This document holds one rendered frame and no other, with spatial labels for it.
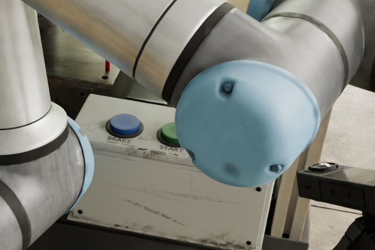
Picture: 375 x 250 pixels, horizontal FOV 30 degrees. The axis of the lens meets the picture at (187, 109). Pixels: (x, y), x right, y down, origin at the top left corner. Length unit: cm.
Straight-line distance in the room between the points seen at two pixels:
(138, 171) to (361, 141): 178
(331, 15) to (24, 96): 37
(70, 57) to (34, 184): 47
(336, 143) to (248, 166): 219
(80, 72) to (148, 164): 29
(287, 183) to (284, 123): 58
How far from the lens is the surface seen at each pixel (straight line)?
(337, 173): 65
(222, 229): 96
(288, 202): 98
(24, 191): 75
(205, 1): 42
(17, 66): 71
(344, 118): 273
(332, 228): 221
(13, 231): 74
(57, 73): 115
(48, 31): 126
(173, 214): 96
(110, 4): 42
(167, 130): 92
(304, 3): 48
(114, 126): 92
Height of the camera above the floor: 143
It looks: 33 degrees down
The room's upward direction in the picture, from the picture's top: 6 degrees clockwise
